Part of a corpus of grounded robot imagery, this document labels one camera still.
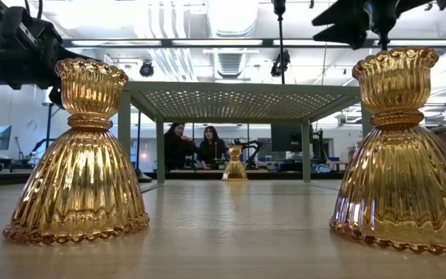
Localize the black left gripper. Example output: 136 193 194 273
0 0 94 110

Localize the black aluminium table frame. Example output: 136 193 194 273
0 170 344 188

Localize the person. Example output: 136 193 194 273
197 126 230 171
163 122 199 171

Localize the amber glass candle holder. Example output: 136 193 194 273
2 57 150 246
329 46 446 257
221 144 249 182

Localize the black ceiling spotlight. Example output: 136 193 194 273
139 60 156 78
269 49 292 78

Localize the pale green perforated metal shelf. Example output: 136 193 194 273
117 81 375 185

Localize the dark wall screen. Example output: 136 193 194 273
271 123 304 153

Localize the black metal candlestick holder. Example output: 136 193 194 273
271 0 288 85
363 0 401 52

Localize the black overhead frame beam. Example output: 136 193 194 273
62 37 446 49

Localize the grey bag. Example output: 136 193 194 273
311 163 335 174

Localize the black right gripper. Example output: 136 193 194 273
310 0 446 51

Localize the dark vertical post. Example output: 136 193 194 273
41 102 62 150

